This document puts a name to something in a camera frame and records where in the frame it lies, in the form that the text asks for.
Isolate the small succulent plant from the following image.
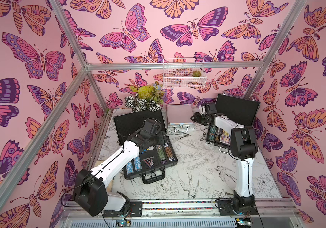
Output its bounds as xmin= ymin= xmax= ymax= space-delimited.
xmin=191 ymin=70 xmax=202 ymax=78

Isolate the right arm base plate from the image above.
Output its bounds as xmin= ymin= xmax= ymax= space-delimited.
xmin=214 ymin=199 xmax=258 ymax=216

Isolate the striped black white plant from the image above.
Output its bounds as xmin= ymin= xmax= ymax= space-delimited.
xmin=125 ymin=95 xmax=162 ymax=112

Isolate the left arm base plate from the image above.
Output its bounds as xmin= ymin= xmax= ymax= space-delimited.
xmin=103 ymin=201 xmax=143 ymax=218

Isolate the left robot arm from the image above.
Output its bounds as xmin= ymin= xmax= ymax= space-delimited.
xmin=72 ymin=118 xmax=162 ymax=217

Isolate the green leafy plant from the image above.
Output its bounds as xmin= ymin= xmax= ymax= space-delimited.
xmin=129 ymin=81 xmax=165 ymax=105

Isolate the aluminium front rail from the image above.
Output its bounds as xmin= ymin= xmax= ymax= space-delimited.
xmin=63 ymin=198 xmax=298 ymax=220

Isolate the white wire basket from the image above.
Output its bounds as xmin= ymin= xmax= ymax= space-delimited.
xmin=162 ymin=58 xmax=207 ymax=90

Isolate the right black poker case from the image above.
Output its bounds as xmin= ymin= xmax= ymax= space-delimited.
xmin=205 ymin=94 xmax=260 ymax=148

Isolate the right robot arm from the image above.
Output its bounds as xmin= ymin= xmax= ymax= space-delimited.
xmin=191 ymin=103 xmax=259 ymax=211

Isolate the large black poker case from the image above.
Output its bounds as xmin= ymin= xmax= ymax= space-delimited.
xmin=113 ymin=110 xmax=178 ymax=184

